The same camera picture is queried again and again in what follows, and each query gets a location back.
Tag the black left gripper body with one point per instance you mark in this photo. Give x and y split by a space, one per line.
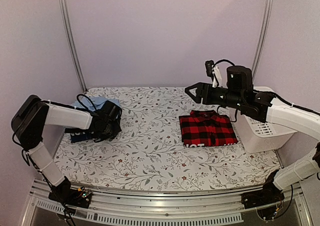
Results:
110 131

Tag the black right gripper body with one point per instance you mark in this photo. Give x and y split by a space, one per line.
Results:
212 99

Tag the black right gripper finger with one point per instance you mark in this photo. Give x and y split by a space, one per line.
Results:
196 96
197 87

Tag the red black plaid shirt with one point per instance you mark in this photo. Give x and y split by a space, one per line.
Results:
206 129

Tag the light blue shirt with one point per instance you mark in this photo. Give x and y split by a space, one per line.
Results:
97 102

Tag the dark navy shirt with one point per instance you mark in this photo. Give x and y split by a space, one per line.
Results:
79 135

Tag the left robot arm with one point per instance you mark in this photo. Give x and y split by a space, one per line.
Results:
96 119

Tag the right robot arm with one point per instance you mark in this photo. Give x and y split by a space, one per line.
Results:
265 107

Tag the floral patterned table mat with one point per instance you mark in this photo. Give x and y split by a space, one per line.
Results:
148 153

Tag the white plastic basket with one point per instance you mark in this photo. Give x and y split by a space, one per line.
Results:
257 136

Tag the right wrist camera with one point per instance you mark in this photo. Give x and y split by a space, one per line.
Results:
213 71

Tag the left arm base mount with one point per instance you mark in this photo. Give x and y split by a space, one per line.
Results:
80 197

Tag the aluminium front rail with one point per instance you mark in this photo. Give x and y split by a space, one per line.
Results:
119 207

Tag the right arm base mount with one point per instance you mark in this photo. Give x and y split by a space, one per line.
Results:
264 196

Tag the right aluminium frame post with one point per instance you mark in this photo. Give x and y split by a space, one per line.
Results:
262 35

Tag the aluminium frame post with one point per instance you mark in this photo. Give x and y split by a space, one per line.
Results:
262 35
71 44

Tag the left aluminium frame post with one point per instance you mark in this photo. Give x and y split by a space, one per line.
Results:
71 44

